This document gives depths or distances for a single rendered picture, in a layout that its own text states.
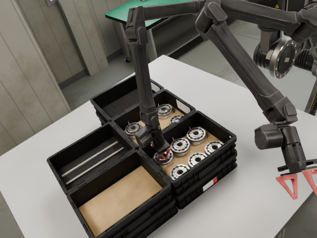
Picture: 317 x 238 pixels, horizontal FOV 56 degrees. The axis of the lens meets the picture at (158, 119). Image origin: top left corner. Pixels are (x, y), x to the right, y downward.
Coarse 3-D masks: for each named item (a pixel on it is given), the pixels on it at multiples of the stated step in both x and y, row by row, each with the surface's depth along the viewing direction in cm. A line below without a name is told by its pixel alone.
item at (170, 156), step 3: (156, 153) 154; (168, 153) 152; (171, 153) 152; (156, 156) 153; (168, 156) 151; (171, 156) 151; (156, 159) 151; (159, 159) 150; (168, 159) 150; (171, 159) 149; (156, 162) 150; (159, 162) 149; (162, 162) 148; (165, 162) 148; (168, 162) 148
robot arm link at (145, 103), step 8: (136, 32) 120; (144, 32) 120; (128, 40) 127; (136, 40) 128; (144, 40) 121; (136, 48) 123; (144, 48) 125; (136, 56) 124; (144, 56) 126; (136, 64) 126; (144, 64) 127; (136, 72) 128; (144, 72) 127; (136, 80) 130; (144, 80) 128; (144, 88) 129; (144, 96) 130; (152, 96) 132; (144, 104) 131; (152, 104) 132; (144, 112) 133; (152, 112) 133; (144, 120) 135
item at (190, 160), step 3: (195, 153) 148; (198, 153) 148; (201, 153) 148; (192, 156) 148; (201, 156) 146; (204, 156) 146; (189, 159) 147; (192, 159) 146; (189, 162) 145; (192, 162) 145; (189, 165) 144; (192, 165) 144
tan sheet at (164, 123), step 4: (172, 108) 183; (176, 112) 180; (180, 112) 179; (160, 120) 177; (164, 120) 176; (168, 120) 176; (144, 124) 177; (160, 124) 175; (164, 124) 174; (168, 124) 173
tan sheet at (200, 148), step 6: (186, 138) 162; (210, 138) 158; (216, 138) 158; (192, 144) 158; (198, 144) 157; (204, 144) 156; (192, 150) 155; (198, 150) 154; (204, 150) 153; (174, 156) 154; (180, 156) 153; (186, 156) 152; (174, 162) 151; (180, 162) 150; (186, 162) 149; (162, 168) 150; (168, 168) 149; (168, 174) 146; (180, 174) 145
